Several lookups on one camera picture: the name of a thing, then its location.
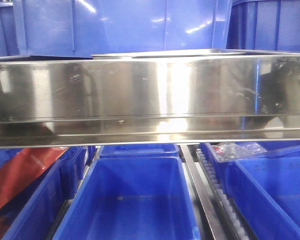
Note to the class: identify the silver metal tray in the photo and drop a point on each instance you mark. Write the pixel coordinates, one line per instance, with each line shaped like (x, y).
(170, 53)

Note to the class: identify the blue bin rear centre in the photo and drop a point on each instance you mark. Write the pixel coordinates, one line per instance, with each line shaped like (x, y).
(141, 150)

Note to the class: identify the blue bin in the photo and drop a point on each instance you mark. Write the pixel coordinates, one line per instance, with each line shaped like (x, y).
(223, 169)
(37, 216)
(140, 198)
(267, 193)
(72, 170)
(141, 150)

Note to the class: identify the clear plastic bag of parts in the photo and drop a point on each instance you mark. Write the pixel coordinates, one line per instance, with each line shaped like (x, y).
(228, 151)

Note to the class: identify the blue bin lower centre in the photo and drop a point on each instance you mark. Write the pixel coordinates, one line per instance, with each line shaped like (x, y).
(140, 198)

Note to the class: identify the blue bin rear left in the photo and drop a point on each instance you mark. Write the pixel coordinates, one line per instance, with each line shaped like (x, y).
(72, 170)

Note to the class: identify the blue bin rear right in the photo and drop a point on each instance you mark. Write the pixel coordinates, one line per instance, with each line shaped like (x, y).
(223, 169)

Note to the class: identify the blue bin lower left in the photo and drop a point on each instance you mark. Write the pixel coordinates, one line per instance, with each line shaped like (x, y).
(37, 216)

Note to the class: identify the large blue crate upper centre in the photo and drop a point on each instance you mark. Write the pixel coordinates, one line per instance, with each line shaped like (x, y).
(81, 28)

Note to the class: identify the white roller track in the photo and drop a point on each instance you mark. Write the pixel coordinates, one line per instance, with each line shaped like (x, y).
(223, 204)

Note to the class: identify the blue bin lower right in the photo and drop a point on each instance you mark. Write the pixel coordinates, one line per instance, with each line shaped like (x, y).
(267, 193)

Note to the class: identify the red paper bag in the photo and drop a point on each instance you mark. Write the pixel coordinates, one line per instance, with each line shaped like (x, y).
(25, 168)

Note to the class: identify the blue crate upper right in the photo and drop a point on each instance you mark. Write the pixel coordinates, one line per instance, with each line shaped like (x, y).
(265, 25)

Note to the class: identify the blue crate upper left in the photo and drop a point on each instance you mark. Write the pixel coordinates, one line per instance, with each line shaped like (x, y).
(8, 39)

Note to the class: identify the steel divider rail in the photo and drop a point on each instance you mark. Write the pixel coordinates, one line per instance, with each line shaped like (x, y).
(211, 222)

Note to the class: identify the stainless steel shelf rail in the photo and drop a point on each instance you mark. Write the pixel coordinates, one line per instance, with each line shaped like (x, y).
(64, 101)

